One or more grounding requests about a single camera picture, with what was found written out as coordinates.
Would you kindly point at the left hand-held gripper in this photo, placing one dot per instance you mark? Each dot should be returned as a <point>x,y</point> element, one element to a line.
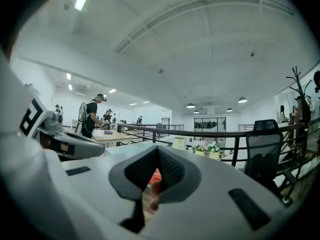
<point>50,121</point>

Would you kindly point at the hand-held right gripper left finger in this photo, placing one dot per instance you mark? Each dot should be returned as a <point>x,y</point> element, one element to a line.
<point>100,184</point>

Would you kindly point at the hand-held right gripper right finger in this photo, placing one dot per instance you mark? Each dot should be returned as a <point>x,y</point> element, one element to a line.
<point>212,196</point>

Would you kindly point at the person's right hand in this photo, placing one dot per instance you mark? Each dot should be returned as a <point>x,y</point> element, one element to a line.
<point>155,194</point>

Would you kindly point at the blue plate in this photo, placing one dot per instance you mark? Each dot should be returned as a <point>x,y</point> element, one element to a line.
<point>108,132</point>

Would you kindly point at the wooden side table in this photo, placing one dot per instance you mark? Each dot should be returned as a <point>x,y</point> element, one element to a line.
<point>112,137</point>

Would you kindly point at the blue flowers in cream pot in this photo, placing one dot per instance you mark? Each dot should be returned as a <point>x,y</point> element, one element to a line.
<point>214,155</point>

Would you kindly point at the cream patterned bucket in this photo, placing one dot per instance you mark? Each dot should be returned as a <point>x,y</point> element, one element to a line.
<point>180,144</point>

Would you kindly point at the black metal railing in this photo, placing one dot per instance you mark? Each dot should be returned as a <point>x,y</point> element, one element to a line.
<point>225,134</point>

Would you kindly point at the black office chair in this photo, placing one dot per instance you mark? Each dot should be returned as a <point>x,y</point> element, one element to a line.
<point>265,146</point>

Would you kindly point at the black coat rack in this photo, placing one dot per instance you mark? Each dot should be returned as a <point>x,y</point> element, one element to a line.
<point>299,89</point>

